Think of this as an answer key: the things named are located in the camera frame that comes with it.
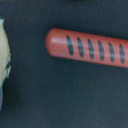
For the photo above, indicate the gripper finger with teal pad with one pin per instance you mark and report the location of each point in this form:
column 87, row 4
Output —
column 5, row 59

